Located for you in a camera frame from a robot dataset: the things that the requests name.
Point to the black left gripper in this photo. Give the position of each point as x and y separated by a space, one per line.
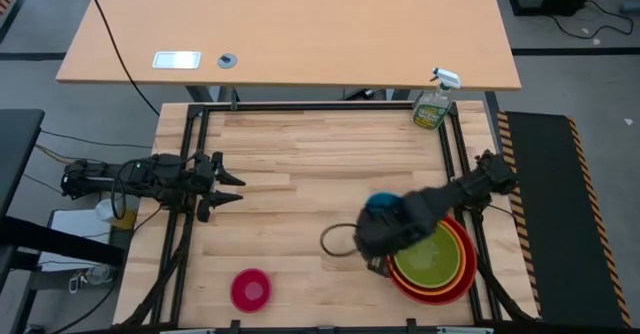
202 176

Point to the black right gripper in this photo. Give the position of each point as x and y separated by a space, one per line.
390 234

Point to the green plastic bowl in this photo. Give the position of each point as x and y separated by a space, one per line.
432 264

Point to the orange plastic bowl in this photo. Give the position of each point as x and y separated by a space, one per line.
430 291

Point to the blue plastic bowl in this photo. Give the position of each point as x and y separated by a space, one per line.
382 200

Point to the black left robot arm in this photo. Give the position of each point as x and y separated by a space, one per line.
150 176

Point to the large red plastic bowl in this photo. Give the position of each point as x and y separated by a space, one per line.
470 274

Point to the yellow container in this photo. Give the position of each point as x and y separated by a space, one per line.
126 220

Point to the small pink plastic bowl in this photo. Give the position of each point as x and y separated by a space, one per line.
250 290

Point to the white plastic cup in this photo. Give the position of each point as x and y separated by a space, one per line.
105 210

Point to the silver rectangular desk plate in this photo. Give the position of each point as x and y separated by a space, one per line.
176 60

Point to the white flat box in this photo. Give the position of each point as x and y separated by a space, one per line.
75 224

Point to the clear plastic item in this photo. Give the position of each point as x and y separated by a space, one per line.
97 274

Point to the spray bottle with white trigger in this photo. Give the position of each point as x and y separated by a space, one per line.
430 111

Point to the black table beam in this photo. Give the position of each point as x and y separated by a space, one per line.
60 241

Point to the silver carabiner clip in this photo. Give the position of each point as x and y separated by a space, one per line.
74 285

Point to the black desk foot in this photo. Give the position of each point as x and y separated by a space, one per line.
365 94

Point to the black mat with hazard stripes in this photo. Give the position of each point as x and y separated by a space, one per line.
550 214

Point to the light wood desk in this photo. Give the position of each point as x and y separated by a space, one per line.
300 24

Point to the black side table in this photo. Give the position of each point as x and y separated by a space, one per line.
15 149

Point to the grey power adapter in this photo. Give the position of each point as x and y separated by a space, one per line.
631 8

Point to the grey desk leg frame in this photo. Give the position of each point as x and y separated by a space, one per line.
200 94

